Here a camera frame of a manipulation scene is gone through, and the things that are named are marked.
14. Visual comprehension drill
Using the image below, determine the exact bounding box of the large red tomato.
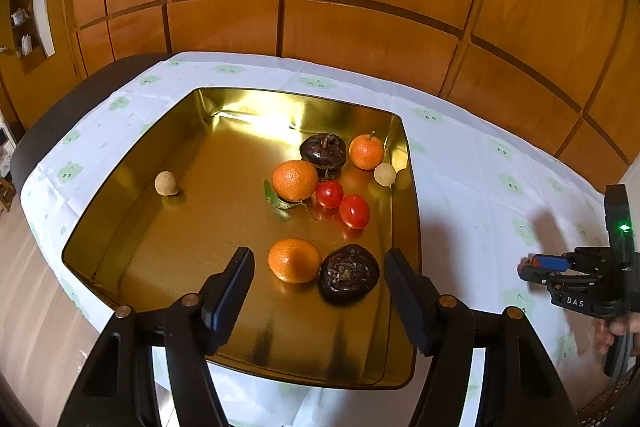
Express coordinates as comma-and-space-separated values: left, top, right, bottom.
339, 194, 371, 229

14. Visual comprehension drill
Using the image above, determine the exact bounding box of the gold metal tin box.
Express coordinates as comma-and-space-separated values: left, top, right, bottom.
61, 88, 422, 390

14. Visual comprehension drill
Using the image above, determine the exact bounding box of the small red cherry tomato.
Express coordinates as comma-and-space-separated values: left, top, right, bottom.
315, 180, 345, 209

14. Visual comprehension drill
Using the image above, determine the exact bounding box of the person's right hand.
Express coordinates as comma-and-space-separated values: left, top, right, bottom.
594, 312, 640, 360

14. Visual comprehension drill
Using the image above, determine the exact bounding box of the small beige longan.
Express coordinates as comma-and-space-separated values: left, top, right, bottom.
373, 163, 397, 188
154, 171, 179, 196

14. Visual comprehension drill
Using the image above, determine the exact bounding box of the dark mangosteen with curled top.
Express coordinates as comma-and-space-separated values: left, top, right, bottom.
299, 133, 347, 171

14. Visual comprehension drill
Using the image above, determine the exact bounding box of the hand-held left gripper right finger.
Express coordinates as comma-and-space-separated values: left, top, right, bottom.
383, 248, 578, 427

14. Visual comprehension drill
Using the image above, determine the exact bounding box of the black table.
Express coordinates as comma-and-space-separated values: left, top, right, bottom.
10, 53, 173, 202

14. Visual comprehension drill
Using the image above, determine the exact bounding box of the white storage unit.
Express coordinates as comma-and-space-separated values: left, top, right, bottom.
0, 112, 13, 172

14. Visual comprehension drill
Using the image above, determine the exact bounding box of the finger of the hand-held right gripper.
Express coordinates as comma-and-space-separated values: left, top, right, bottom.
517, 270, 563, 288
520, 255, 571, 272

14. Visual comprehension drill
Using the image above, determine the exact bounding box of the round dark mangosteen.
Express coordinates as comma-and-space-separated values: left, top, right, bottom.
318, 244, 379, 306

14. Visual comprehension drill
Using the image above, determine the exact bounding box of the orange mandarin with green leaf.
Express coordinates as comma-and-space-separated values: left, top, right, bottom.
264, 160, 320, 211

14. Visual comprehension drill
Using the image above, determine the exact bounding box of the plain orange mandarin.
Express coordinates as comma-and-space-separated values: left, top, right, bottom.
267, 237, 322, 284

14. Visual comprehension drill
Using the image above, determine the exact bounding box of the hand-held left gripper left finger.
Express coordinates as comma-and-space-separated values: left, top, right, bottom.
57, 247, 256, 427

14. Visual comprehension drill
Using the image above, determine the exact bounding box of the wall shelf niche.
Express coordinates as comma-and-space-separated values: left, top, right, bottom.
9, 0, 56, 75

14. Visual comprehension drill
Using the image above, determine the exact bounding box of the woven wicker chair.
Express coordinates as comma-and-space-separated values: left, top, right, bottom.
575, 367, 640, 427

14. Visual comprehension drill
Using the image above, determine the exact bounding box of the white tablecloth with green print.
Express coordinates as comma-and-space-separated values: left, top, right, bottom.
20, 52, 626, 427

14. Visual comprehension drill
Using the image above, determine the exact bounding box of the orange mandarin with short stem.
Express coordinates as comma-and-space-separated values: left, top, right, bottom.
348, 132, 386, 171

